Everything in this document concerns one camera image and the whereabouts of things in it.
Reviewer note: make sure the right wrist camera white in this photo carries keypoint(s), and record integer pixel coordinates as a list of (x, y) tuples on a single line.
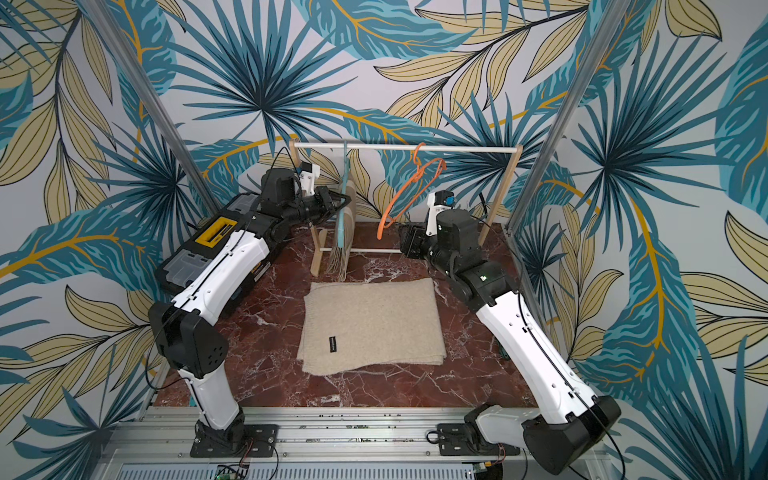
[(437, 202)]

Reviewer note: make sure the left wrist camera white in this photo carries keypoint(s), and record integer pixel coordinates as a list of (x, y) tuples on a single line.
[(309, 173)]

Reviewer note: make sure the orange plastic hanger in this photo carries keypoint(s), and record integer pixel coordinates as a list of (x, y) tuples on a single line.
[(425, 175)]

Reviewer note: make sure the black yellow toolbox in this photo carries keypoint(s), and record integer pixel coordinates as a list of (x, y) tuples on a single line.
[(189, 260)]

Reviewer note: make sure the left aluminium frame post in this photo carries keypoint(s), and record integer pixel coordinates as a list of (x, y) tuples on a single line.
[(108, 27)]

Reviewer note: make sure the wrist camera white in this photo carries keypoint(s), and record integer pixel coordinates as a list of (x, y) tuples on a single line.
[(437, 202), (309, 173)]

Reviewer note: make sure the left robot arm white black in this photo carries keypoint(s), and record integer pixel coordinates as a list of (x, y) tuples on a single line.
[(208, 273)]

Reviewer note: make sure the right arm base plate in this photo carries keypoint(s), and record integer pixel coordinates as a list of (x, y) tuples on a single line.
[(462, 439)]

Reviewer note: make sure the right aluminium frame post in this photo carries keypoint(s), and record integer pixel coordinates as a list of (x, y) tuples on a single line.
[(596, 48)]

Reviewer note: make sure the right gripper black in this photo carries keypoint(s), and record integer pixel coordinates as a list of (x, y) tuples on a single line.
[(411, 241)]

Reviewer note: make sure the aluminium frame rail front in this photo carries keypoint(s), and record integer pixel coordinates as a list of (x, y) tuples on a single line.
[(310, 443)]

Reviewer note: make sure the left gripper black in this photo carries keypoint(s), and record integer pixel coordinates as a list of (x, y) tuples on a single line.
[(326, 203)]

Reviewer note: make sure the aluminium frame post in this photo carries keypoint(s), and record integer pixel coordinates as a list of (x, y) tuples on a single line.
[(108, 27), (596, 48)]

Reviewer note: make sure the brown plaid scarf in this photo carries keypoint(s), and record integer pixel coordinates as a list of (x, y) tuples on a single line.
[(338, 263)]

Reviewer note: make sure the teal plastic hanger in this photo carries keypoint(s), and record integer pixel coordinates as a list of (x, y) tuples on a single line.
[(340, 226)]

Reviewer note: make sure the beige wool scarf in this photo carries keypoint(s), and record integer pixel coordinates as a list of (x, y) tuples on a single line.
[(348, 326)]

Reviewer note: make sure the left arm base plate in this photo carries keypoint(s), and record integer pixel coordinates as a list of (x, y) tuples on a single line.
[(249, 441)]

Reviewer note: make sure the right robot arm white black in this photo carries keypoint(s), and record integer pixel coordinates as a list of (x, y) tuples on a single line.
[(570, 418)]

